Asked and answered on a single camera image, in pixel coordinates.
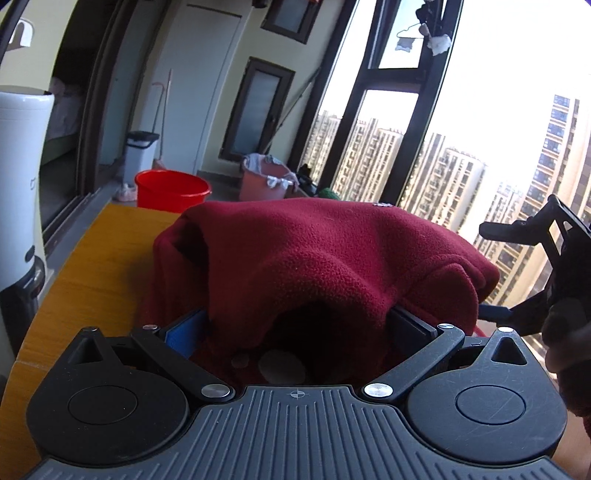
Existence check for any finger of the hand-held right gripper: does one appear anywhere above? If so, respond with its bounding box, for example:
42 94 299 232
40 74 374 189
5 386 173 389
479 220 543 243
478 292 550 335

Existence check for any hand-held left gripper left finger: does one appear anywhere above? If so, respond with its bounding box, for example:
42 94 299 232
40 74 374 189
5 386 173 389
65 308 235 405

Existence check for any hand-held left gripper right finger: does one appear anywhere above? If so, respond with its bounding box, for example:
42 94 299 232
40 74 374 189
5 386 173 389
361 307 537 405

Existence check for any red fleece hooded jacket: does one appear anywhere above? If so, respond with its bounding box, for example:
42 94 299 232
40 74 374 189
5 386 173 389
139 198 502 386

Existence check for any person's right hand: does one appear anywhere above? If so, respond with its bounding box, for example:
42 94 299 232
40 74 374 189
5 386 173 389
541 298 591 374

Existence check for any red plastic basin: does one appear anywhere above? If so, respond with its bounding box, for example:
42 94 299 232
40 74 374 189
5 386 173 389
135 170 213 214

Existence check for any pink laundry basket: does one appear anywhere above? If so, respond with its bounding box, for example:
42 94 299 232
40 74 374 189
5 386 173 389
239 154 297 201

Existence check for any black cloth bundle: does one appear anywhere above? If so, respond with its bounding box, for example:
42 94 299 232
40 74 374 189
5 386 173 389
295 164 320 197

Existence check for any white bin black lid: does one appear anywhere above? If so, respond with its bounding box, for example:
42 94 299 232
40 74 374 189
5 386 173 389
124 130 161 183

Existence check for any hanging white sock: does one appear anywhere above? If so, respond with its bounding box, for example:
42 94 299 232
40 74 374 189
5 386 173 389
427 32 451 56

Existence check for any mop with thin pole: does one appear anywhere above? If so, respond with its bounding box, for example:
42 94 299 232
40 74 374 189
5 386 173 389
154 69 174 169

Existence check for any dark framed glass door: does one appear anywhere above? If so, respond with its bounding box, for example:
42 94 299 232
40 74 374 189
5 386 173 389
218 56 296 162

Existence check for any white cylindrical air purifier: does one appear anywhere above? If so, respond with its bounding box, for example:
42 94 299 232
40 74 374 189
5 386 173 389
0 90 56 358

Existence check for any grey telescopic pole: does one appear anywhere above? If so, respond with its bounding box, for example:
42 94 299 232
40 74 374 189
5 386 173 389
265 67 322 155

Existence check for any pink bed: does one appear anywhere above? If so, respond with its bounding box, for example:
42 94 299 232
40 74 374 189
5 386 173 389
44 76 86 153

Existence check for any white door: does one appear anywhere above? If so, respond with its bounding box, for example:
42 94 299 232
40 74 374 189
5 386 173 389
150 2 244 175

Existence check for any dark framed small window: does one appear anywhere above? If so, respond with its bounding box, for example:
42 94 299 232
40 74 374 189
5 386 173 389
261 0 322 44

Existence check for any black window frame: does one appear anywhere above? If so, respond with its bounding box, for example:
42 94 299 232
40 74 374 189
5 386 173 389
295 0 467 208

